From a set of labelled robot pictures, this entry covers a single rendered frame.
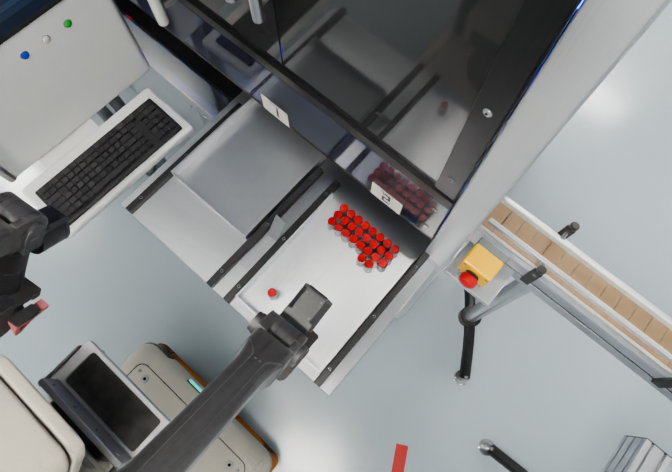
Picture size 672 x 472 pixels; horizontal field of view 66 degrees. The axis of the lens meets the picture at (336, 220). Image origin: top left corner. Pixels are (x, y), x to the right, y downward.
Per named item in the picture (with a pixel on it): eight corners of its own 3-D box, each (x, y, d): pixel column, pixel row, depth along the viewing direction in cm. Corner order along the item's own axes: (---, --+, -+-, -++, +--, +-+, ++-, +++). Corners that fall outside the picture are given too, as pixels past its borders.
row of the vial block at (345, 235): (331, 221, 128) (331, 215, 124) (387, 267, 124) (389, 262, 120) (325, 227, 127) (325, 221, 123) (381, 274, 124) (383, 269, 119)
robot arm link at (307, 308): (244, 328, 73) (291, 367, 72) (295, 266, 76) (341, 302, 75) (252, 333, 85) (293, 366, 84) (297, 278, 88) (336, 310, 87)
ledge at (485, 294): (476, 231, 130) (478, 229, 128) (519, 264, 127) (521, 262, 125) (443, 272, 126) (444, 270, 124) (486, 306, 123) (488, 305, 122)
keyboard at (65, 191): (150, 99, 148) (147, 94, 146) (183, 128, 145) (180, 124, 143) (36, 194, 138) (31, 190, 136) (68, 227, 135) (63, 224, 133)
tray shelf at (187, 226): (254, 84, 143) (253, 80, 141) (455, 243, 128) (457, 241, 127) (123, 206, 131) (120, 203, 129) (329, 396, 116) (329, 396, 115)
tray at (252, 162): (266, 91, 140) (264, 83, 137) (338, 147, 135) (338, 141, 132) (174, 177, 132) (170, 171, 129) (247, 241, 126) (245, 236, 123)
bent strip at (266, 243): (278, 222, 128) (276, 214, 122) (287, 229, 127) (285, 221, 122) (239, 264, 124) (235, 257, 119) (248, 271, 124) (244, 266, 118)
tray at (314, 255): (332, 197, 130) (332, 192, 127) (412, 263, 125) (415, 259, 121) (237, 298, 122) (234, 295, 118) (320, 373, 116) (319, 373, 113)
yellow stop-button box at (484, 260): (474, 245, 118) (482, 235, 111) (499, 265, 117) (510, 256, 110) (454, 269, 116) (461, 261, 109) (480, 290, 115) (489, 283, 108)
